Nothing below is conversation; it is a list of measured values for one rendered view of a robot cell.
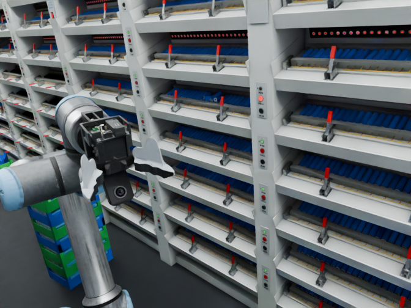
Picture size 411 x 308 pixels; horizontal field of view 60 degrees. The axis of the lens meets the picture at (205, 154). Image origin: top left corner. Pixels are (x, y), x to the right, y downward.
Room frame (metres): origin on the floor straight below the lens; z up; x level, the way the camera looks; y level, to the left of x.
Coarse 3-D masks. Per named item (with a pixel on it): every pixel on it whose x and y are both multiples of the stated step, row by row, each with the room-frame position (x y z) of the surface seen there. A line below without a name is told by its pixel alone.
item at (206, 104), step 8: (160, 96) 1.65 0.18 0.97; (168, 96) 1.62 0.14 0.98; (192, 104) 1.51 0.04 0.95; (200, 104) 1.47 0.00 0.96; (208, 104) 1.43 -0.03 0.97; (216, 104) 1.40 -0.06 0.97; (224, 104) 1.38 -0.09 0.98; (232, 104) 1.36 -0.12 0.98; (232, 112) 1.32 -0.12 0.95; (240, 112) 1.32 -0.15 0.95; (248, 112) 1.29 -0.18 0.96
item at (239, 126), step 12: (168, 84) 1.73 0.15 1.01; (192, 84) 1.65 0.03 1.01; (204, 84) 1.59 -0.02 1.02; (216, 84) 1.54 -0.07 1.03; (156, 96) 1.66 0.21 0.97; (156, 108) 1.60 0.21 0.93; (168, 108) 1.56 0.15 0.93; (204, 108) 1.45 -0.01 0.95; (180, 120) 1.48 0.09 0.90; (192, 120) 1.42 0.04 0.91; (204, 120) 1.36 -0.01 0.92; (216, 120) 1.33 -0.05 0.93; (228, 120) 1.30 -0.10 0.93; (240, 120) 1.27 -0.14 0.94; (228, 132) 1.29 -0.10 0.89; (240, 132) 1.24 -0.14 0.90
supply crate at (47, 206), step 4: (48, 200) 1.64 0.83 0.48; (52, 200) 1.54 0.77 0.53; (56, 200) 1.56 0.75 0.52; (36, 204) 1.56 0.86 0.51; (40, 204) 1.54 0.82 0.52; (44, 204) 1.51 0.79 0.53; (48, 204) 1.52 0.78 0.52; (52, 204) 1.54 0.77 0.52; (56, 204) 1.55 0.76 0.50; (36, 208) 1.57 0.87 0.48; (40, 208) 1.54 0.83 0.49; (44, 208) 1.52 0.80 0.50; (48, 208) 1.52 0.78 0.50; (52, 208) 1.53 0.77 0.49; (56, 208) 1.55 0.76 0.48; (48, 212) 1.52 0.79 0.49
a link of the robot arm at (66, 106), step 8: (72, 96) 0.76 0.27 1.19; (80, 96) 0.76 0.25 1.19; (64, 104) 0.73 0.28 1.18; (72, 104) 0.71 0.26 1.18; (80, 104) 0.70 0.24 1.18; (88, 104) 0.70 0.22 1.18; (96, 104) 0.74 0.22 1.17; (56, 112) 0.75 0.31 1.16; (64, 112) 0.70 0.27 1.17; (56, 120) 0.75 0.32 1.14; (64, 120) 0.68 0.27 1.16; (64, 128) 0.67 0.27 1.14; (64, 136) 0.71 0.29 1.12; (64, 144) 0.72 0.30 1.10
